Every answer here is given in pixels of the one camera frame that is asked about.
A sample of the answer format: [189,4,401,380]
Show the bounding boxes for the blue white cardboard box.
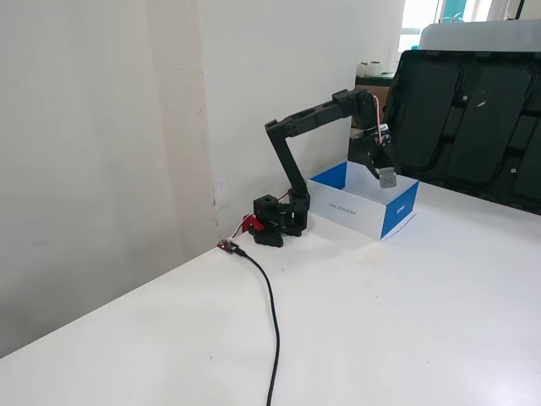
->
[307,160,420,242]

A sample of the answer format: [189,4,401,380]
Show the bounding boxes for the black power cable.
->
[235,249,282,406]

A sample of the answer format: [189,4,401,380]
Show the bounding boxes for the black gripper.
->
[348,125,402,184]

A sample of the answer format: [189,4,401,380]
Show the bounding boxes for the black plastic tray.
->
[382,49,541,215]

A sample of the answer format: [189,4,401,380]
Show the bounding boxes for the white servo cable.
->
[373,96,391,147]

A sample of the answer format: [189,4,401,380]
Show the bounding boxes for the gray block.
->
[378,167,399,189]

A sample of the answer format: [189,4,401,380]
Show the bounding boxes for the small controller board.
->
[216,239,249,258]

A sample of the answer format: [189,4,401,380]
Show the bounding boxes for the red white lead wires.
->
[227,220,250,243]

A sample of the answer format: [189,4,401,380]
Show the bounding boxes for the white plastic container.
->
[419,19,541,54]

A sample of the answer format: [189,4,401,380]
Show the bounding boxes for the red table clamp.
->
[240,214,265,234]

